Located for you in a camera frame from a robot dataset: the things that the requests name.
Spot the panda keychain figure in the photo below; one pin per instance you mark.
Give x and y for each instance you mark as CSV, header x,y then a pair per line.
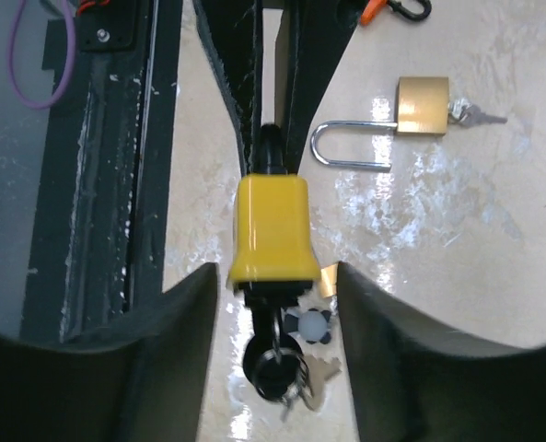
x,y
312,325

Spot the yellow padlock keys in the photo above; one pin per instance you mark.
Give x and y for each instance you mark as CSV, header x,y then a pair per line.
x,y
275,366

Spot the yellow padlock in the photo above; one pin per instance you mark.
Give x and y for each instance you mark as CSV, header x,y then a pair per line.
x,y
273,261

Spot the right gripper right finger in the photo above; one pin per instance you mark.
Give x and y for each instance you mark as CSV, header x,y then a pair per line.
x,y
415,378

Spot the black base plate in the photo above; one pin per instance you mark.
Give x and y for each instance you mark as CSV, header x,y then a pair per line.
x,y
98,241

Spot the large padlock keys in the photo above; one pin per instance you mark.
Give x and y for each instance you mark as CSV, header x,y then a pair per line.
x,y
465,113

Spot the large brass padlock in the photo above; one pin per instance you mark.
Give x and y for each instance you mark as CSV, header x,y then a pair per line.
x,y
421,108

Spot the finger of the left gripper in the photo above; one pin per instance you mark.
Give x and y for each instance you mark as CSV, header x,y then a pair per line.
x,y
314,36
231,35

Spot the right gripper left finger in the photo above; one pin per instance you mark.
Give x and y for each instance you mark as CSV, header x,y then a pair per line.
x,y
138,378

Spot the orange padlock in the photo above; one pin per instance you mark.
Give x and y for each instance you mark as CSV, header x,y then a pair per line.
x,y
374,7

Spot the small brass padlock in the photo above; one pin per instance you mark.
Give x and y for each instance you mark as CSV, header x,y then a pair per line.
x,y
328,281

